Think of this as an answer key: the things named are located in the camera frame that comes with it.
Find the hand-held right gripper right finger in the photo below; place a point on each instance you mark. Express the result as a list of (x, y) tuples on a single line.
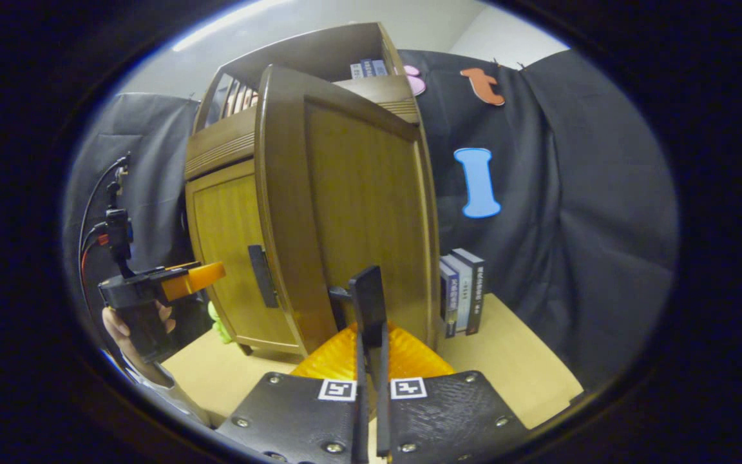
[(382, 419)]

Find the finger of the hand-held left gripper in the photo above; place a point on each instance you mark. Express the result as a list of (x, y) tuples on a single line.
[(200, 277)]

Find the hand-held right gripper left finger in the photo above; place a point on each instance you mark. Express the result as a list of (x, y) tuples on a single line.
[(361, 412)]

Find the wooden cabinet door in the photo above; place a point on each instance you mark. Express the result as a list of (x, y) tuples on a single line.
[(229, 245), (358, 193)]

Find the wooden double-door shoe cabinet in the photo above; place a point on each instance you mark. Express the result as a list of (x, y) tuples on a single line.
[(319, 55)]

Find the yellow-green toy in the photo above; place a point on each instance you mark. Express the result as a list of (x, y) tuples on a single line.
[(221, 325)]

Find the blue spine book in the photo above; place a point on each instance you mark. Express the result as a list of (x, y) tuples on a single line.
[(448, 303)]

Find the white spine book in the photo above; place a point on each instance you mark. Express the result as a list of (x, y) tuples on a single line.
[(464, 290)]

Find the black spine book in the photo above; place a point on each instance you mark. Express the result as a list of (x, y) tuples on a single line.
[(477, 290)]

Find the grey book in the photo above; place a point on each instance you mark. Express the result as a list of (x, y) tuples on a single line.
[(355, 69)]

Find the dark blue book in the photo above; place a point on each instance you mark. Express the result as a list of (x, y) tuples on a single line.
[(366, 68)]

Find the black backdrop cloth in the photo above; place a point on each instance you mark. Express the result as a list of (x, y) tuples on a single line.
[(570, 225)]

